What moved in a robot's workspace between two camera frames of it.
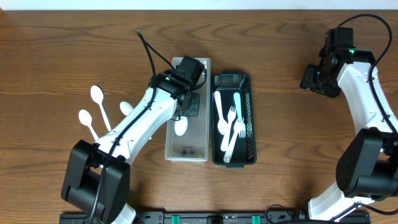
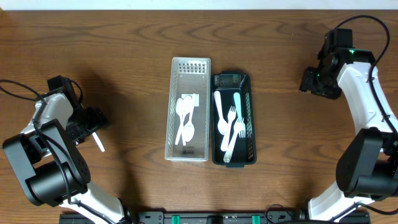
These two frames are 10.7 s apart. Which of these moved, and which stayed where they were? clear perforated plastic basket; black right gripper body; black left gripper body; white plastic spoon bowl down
Moved: white plastic spoon bowl down; black left gripper body
Stayed: black right gripper body; clear perforated plastic basket
